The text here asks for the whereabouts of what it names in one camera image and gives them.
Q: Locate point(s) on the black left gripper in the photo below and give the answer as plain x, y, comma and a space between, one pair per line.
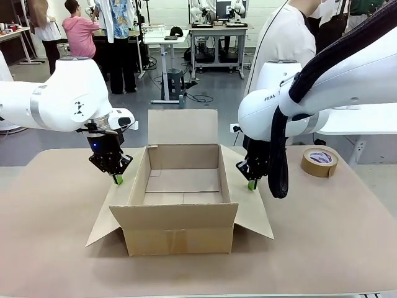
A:
104, 139

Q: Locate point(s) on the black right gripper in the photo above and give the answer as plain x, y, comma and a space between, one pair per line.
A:
257, 150

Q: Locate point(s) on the brown packing tape roll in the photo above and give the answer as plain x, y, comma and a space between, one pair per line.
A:
316, 169

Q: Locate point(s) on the brown cardboard box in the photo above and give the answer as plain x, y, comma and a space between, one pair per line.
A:
176, 236

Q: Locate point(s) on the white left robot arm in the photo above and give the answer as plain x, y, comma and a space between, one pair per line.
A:
62, 93

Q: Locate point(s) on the grey step stool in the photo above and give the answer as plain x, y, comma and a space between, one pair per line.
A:
176, 83

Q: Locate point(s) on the person in floral shirt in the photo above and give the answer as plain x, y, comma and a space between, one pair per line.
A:
119, 46

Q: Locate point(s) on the white desk with grey leg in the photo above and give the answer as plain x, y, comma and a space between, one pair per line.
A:
161, 40

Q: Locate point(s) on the person in pink hoodie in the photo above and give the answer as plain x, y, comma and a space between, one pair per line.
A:
81, 31

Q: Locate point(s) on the person in white cardigan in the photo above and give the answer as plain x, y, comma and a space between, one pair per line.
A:
285, 34

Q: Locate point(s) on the black cap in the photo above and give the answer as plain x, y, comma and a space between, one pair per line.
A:
176, 31

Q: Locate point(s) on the person in black trousers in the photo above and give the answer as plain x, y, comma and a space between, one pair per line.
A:
49, 31

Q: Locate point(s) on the dark computer monitor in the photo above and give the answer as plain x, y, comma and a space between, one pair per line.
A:
223, 9

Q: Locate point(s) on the person in green top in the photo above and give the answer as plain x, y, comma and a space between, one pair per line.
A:
363, 6

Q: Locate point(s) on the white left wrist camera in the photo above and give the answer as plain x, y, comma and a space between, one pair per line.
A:
134, 125

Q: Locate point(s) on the white wall socket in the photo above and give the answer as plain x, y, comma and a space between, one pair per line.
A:
234, 128

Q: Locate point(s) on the metal frame workbench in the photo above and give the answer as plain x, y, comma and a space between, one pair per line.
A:
217, 29

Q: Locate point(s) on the wooden table with white frame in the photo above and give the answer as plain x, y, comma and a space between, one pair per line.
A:
12, 34

